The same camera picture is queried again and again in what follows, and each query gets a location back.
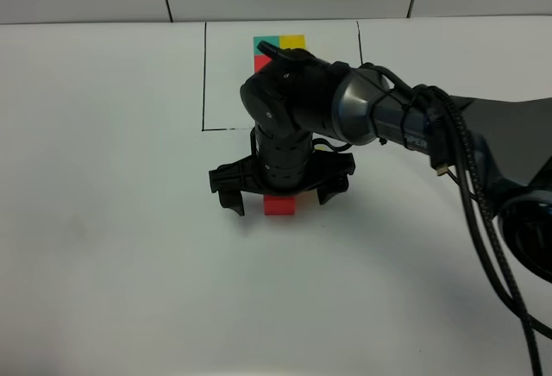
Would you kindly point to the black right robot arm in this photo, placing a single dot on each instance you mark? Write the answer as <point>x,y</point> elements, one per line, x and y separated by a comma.
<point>307,113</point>

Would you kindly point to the yellow template block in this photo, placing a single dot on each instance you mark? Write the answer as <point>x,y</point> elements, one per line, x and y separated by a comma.
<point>292,41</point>

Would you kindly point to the green template block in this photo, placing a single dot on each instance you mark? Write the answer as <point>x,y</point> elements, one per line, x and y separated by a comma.
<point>271,39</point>

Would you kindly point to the red template block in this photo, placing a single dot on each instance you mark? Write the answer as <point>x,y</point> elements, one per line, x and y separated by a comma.
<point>261,61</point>

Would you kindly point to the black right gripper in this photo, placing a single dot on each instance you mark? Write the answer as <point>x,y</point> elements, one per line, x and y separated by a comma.
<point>282,167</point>

